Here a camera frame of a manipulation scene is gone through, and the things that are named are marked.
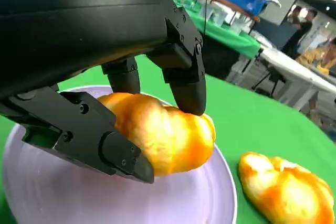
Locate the green table cloth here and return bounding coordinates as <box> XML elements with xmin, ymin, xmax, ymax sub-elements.
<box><xmin>0</xmin><ymin>55</ymin><xmax>336</xmax><ymax>224</ymax></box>

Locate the seated person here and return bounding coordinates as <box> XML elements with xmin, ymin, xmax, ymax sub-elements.
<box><xmin>296</xmin><ymin>37</ymin><xmax>336</xmax><ymax>78</ymax></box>

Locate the standing person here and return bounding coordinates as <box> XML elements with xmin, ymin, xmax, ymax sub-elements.
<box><xmin>282</xmin><ymin>7</ymin><xmax>319</xmax><ymax>58</ymax></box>

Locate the thin black hanging cable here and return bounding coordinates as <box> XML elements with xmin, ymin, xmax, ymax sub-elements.
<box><xmin>203</xmin><ymin>0</ymin><xmax>211</xmax><ymax>35</ymax></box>

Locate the lilac plate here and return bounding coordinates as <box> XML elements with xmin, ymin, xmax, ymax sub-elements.
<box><xmin>2</xmin><ymin>85</ymin><xmax>238</xmax><ymax>224</ymax></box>

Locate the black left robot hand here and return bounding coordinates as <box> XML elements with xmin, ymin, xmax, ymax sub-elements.
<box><xmin>0</xmin><ymin>0</ymin><xmax>207</xmax><ymax>185</ymax></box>

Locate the white workshop desk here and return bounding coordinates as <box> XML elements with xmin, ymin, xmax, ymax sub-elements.
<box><xmin>251</xmin><ymin>47</ymin><xmax>336</xmax><ymax>112</ymax></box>

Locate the orange white toy bread roll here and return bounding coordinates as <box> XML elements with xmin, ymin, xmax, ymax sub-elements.
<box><xmin>97</xmin><ymin>92</ymin><xmax>217</xmax><ymax>178</ymax></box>
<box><xmin>238</xmin><ymin>151</ymin><xmax>335</xmax><ymax>224</ymax></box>

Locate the green-clothed workshop table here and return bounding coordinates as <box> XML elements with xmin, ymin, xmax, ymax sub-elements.
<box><xmin>169</xmin><ymin>0</ymin><xmax>263</xmax><ymax>59</ymax></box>

